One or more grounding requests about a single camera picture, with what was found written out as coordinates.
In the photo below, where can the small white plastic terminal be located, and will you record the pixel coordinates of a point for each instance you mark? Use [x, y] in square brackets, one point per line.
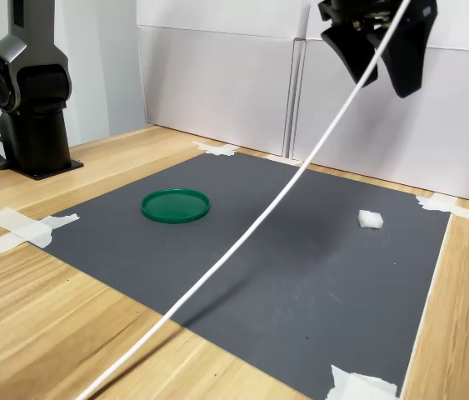
[370, 219]

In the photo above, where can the round green lid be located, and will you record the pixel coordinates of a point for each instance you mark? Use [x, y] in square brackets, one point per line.
[176, 206]

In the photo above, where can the dark grey mat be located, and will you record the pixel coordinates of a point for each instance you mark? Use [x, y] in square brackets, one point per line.
[300, 283]

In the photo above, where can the thin white tape strip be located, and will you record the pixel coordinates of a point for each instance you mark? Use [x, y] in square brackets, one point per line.
[425, 308]

